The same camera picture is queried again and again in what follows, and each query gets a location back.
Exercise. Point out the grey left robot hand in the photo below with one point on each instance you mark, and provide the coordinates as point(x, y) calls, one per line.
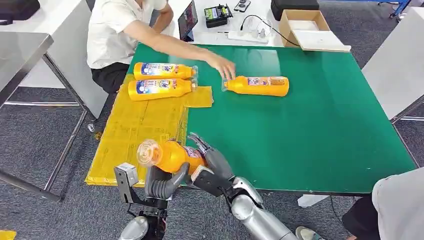
point(159, 188)

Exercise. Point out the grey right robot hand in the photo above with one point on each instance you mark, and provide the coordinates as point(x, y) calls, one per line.
point(218, 164)

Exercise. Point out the orange drink bottle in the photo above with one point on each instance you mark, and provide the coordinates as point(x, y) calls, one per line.
point(159, 90)
point(162, 71)
point(258, 87)
point(172, 155)

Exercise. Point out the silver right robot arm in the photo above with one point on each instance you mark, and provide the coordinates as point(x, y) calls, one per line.
point(258, 218)

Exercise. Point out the yellow sheet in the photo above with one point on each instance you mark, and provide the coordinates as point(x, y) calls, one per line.
point(132, 132)

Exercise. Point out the green mat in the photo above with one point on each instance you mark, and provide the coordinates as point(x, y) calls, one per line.
point(298, 132)

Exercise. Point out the white table with devices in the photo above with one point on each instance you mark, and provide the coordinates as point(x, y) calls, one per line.
point(212, 36)

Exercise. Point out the white power strip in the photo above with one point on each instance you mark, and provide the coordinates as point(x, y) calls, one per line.
point(245, 38)

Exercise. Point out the clear plastic holder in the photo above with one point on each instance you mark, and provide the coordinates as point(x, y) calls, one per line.
point(258, 26)

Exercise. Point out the black tablet on stand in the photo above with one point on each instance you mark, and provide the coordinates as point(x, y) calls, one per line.
point(188, 21)

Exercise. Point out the black label printer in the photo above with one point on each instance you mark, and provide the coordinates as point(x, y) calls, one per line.
point(217, 16)

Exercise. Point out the cardboard box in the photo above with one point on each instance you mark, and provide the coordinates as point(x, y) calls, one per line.
point(285, 30)

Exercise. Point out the yellow floor item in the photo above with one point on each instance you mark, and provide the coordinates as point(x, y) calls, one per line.
point(6, 236)

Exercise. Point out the white board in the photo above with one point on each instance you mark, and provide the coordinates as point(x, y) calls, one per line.
point(321, 41)

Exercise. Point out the seated person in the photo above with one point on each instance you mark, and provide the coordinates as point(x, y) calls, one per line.
point(109, 36)

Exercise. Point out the white table with bag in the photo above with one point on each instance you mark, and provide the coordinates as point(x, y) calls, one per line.
point(66, 49)

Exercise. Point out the black case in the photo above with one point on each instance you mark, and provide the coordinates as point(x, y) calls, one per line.
point(294, 5)

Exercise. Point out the person in grey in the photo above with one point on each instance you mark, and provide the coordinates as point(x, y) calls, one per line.
point(400, 208)

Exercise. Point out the steel table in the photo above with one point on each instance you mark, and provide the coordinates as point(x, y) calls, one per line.
point(20, 53)

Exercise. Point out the bare white table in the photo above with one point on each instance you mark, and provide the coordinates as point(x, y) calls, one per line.
point(397, 63)

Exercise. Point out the black bag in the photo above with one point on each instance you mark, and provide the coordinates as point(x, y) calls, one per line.
point(16, 10)

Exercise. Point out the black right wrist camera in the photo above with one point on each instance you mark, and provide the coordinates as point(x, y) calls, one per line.
point(208, 182)

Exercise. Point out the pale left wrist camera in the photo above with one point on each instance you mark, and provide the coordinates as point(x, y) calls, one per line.
point(126, 179)

